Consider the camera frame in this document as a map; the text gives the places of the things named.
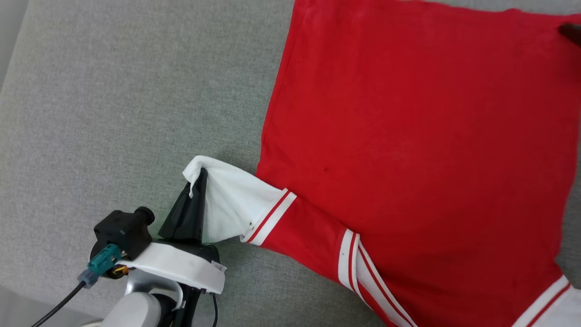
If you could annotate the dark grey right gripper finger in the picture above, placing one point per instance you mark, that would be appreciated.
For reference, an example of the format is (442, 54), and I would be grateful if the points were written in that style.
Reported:
(572, 31)

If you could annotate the grey fabric sofa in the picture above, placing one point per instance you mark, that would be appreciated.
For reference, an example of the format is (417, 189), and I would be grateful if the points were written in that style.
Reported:
(113, 113)

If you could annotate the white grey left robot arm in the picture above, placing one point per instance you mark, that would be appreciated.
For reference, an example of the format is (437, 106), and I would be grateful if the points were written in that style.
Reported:
(136, 311)

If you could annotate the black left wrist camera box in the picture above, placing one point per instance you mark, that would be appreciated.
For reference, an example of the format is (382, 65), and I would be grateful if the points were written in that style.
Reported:
(125, 229)

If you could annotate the red white-trimmed shirt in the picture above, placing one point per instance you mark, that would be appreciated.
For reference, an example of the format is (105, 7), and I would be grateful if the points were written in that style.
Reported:
(408, 136)

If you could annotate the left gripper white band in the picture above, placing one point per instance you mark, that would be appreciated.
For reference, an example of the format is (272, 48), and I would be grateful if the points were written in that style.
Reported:
(181, 265)

